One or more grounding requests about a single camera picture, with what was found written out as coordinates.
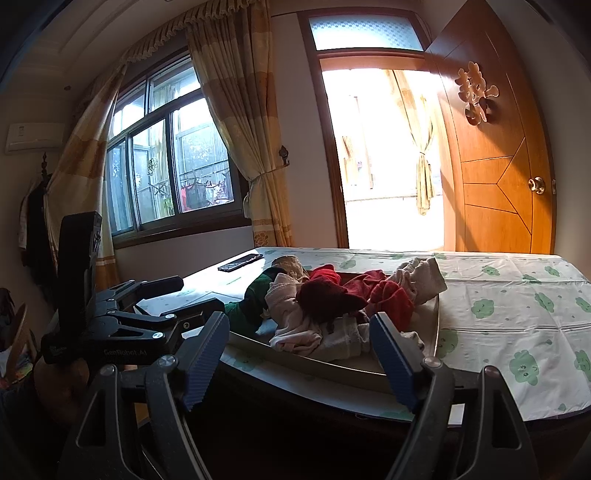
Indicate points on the black smartphone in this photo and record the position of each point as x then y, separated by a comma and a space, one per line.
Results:
240, 263

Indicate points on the hanging dark clothes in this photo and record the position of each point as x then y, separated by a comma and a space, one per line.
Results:
37, 230

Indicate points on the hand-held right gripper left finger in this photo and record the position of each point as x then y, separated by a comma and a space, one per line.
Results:
205, 360

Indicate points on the wooden door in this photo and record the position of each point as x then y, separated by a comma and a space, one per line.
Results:
489, 161

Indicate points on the frosted transom window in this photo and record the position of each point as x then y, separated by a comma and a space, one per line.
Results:
364, 32

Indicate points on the dark red underwear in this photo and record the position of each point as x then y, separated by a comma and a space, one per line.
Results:
330, 302

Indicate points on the beige brown underwear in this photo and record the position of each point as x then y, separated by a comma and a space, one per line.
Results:
288, 265

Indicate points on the cloud print tablecloth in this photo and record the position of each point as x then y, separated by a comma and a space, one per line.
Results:
508, 300

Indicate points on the curtain tieback hook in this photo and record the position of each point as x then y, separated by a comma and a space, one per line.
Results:
283, 154

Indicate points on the maroon underwear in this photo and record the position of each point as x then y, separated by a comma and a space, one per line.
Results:
364, 282

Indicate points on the white air conditioner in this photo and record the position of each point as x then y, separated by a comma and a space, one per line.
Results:
34, 137

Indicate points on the person's left hand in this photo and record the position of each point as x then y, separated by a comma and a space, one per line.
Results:
60, 387

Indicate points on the pale doorway curtain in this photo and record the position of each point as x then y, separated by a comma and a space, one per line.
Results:
422, 175

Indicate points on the dark framed window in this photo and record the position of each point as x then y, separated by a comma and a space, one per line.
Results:
175, 161

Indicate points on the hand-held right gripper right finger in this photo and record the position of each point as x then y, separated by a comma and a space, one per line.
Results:
392, 364

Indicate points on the yellow checked curtain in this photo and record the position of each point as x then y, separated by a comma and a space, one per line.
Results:
244, 115
78, 175

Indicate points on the green underwear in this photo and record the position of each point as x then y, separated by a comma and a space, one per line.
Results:
249, 300

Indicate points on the carved door ornament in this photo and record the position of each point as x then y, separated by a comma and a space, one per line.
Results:
478, 92

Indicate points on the pale lilac underwear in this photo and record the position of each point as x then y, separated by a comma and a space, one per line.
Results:
286, 304

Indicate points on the shallow beige cardboard box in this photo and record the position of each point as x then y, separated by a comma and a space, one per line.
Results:
323, 369

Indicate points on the wooden door frame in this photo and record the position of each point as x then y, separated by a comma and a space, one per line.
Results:
330, 161

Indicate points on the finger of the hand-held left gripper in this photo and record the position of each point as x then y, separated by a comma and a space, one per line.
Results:
157, 285
198, 309

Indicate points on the brass door knob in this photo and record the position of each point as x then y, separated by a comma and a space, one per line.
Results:
537, 185

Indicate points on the bright red underwear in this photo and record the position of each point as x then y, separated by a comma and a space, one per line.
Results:
325, 277

